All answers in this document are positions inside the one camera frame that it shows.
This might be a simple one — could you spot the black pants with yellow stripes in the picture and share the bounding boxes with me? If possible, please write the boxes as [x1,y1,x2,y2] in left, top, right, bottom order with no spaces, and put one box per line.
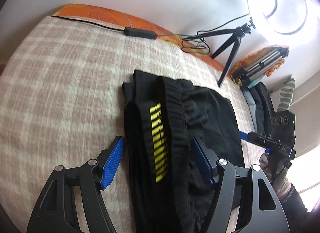
[123,70,245,232]

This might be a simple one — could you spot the stack of folded dark clothes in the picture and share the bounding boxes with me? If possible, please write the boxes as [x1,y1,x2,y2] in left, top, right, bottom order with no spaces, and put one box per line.
[241,82,274,137]

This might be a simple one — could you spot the folded silver tripod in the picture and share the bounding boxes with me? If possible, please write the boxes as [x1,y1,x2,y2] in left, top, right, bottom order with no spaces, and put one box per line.
[230,46,289,88]

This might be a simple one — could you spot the green striped white pillow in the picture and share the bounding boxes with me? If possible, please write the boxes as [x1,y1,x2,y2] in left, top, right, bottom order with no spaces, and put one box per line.
[277,78,295,112]

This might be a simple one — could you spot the beige plaid bed cover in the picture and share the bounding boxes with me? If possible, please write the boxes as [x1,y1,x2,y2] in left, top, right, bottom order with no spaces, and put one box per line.
[1,17,253,232]

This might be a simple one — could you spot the small black tripod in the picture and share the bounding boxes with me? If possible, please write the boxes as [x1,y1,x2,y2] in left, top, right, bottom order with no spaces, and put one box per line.
[197,17,256,87]

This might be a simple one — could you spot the orange floral bed sheet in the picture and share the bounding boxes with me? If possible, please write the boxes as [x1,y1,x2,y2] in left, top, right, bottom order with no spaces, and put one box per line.
[54,3,182,47]

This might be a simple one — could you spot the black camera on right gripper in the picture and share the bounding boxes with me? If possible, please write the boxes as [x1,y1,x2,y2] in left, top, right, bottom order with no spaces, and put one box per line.
[271,110,296,148]

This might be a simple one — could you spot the black power cable with switch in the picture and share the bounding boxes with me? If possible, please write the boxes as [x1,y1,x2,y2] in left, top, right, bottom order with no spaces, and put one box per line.
[51,13,251,56]

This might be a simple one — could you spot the white ring light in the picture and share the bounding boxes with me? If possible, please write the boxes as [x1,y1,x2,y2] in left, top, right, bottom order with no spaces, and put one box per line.
[247,0,317,36]

